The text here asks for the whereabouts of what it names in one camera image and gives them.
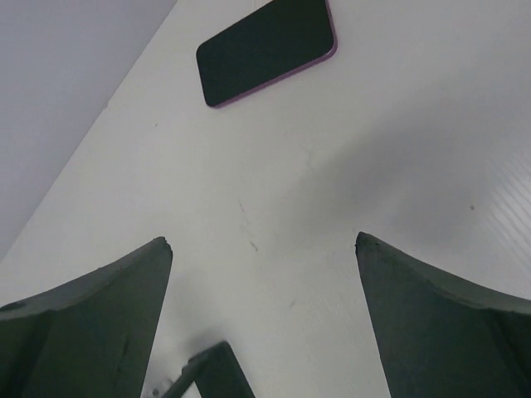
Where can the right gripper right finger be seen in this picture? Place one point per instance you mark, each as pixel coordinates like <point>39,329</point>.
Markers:
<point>440,335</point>

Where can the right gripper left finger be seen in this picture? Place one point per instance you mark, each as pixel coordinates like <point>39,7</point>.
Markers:
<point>90,337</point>

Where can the black folding phone stand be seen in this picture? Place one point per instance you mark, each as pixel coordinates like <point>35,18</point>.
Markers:
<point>216,373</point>

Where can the purple-case smartphone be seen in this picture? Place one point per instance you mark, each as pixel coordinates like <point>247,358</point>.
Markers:
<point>279,39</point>

